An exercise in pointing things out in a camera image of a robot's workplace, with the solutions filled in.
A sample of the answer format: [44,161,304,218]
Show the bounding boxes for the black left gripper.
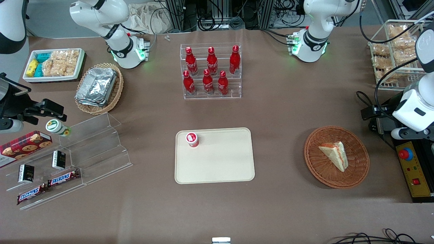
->
[360,105,395,121]

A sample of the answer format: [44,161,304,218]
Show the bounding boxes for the triangular sandwich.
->
[318,141,349,172]

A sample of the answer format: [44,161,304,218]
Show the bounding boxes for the white rectangular snack tray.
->
[22,48,85,83]

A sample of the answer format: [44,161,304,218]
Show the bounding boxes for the round brown wicker basket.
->
[304,126,370,189]

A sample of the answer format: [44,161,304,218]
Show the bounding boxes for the oval light wicker basket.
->
[75,63,124,115]

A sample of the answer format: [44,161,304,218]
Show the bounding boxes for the beige plastic tray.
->
[175,127,255,184]

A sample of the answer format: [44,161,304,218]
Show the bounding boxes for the green lid white cup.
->
[45,119,71,137]

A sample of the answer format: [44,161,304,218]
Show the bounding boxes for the black control box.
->
[369,91,434,204]

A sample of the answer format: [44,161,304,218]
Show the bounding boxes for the red tartan cookie box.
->
[0,130,53,168]

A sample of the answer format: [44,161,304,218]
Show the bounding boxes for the bagged fried snack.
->
[388,24,410,38]
[376,67,407,83]
[392,36,417,50]
[393,48,418,65]
[371,56,394,69]
[371,43,391,57]

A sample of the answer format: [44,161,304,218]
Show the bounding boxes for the aluminium foil container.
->
[75,67,118,103]
[76,98,110,108]

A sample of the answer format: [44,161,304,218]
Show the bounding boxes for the clear bag rice crackers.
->
[42,58,65,77]
[51,49,80,76]

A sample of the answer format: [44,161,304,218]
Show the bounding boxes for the small black box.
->
[18,164,35,184]
[52,150,67,170]

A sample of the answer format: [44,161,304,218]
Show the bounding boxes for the yellow snack packet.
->
[26,59,39,77]

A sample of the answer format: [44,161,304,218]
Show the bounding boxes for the red emergency stop button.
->
[398,147,414,162]

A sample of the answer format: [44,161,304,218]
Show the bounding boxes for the clear acrylic stepped shelf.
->
[5,141,87,211]
[58,112,133,185]

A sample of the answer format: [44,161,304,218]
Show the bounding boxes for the Snickers chocolate bar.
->
[17,184,48,206]
[47,169,81,188]

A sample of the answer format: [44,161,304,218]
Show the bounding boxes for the yellow control panel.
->
[396,141,433,198]

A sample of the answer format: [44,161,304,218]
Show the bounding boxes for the beige cloth bag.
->
[126,2,172,35]

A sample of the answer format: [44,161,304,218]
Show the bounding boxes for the red cola bottle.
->
[183,70,196,96]
[185,47,198,76]
[206,47,218,76]
[202,69,215,95]
[217,70,229,96]
[229,45,241,75]

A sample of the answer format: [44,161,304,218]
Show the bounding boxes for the red lid white cup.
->
[185,132,200,148]

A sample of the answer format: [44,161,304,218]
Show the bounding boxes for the clear acrylic bottle rack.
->
[180,42,242,100]

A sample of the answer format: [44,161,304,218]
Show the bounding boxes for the black cable on table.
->
[356,90,398,151]

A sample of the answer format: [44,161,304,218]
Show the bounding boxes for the white wire rack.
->
[368,19,428,92]

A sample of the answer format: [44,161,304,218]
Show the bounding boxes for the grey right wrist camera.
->
[0,119,24,134]

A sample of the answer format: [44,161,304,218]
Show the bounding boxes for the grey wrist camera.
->
[0,119,24,134]
[391,127,434,140]

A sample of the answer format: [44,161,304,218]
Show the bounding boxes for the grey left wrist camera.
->
[391,127,434,140]

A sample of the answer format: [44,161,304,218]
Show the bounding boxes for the black arm base cables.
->
[260,28,296,47]

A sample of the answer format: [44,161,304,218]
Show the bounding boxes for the black cable bundle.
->
[334,228,424,244]

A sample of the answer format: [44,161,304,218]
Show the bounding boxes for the aluminium frame post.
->
[165,0,186,33]
[258,0,276,28]

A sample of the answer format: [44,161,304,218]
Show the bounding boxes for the coiled grey cable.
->
[229,16,245,30]

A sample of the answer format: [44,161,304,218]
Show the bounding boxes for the coiled black cable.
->
[198,14,225,32]

